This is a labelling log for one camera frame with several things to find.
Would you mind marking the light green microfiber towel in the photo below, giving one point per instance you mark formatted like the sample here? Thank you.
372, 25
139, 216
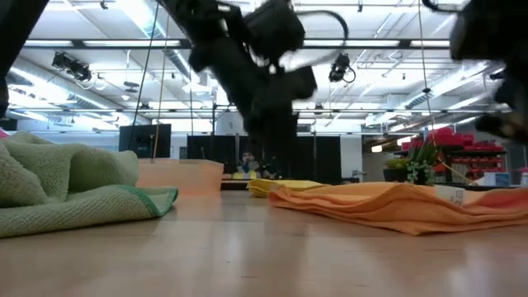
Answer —
62, 185

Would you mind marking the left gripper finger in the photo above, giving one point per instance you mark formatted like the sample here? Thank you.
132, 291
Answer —
284, 144
257, 144

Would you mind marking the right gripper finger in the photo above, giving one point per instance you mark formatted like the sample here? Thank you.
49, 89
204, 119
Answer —
503, 128

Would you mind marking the black ceiling mounted camera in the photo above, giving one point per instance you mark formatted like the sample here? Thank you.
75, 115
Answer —
339, 68

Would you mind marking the shelf with red bins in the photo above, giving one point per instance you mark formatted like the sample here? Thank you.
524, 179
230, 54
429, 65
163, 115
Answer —
449, 138

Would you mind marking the white and blue box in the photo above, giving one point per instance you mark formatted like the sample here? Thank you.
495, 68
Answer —
497, 178

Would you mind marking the black partition curtain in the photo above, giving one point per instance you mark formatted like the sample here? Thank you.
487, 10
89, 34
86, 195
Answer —
321, 158

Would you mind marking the black computer monitor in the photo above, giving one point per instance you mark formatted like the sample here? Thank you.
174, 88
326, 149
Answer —
140, 142

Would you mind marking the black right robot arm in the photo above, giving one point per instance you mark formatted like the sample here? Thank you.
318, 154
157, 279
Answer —
486, 29

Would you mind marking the orange microfiber towel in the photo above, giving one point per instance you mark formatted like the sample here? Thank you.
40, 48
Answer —
392, 206

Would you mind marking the black ceiling spotlight cluster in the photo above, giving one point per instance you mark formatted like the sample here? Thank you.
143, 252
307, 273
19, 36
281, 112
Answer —
72, 66

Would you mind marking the person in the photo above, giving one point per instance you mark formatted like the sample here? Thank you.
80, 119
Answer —
248, 163

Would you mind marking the orange translucent plastic bin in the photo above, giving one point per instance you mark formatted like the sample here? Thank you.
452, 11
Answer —
181, 177

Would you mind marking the small potted succulent plant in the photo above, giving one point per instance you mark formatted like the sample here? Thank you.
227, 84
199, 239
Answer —
416, 165

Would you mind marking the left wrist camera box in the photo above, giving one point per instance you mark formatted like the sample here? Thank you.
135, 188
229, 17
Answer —
272, 29

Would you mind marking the yellow microfiber towel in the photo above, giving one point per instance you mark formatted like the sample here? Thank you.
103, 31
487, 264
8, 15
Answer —
284, 187

